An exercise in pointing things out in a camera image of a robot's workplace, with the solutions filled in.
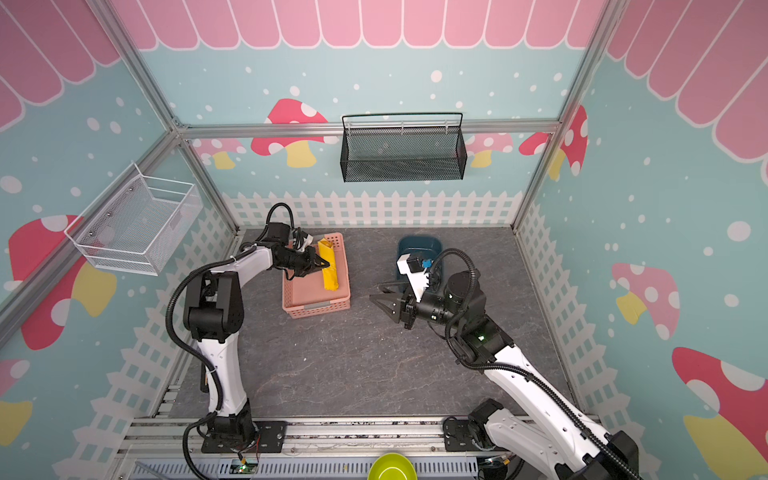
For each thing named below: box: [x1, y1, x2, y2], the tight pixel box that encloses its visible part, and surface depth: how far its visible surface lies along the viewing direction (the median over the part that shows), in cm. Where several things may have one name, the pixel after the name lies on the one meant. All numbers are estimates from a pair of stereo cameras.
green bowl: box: [367, 452, 418, 480], surface depth 70 cm
